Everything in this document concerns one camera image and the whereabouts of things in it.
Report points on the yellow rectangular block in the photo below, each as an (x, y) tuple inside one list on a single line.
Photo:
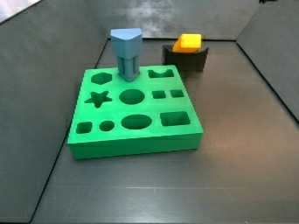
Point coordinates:
[(188, 43)]

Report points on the green foam shape board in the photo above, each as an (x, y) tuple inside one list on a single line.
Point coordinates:
[(125, 118)]

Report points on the black curved fixture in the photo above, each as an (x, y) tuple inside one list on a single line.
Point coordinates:
[(187, 61)]

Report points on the blue triangular peg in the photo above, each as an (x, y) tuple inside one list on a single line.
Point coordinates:
[(126, 46)]

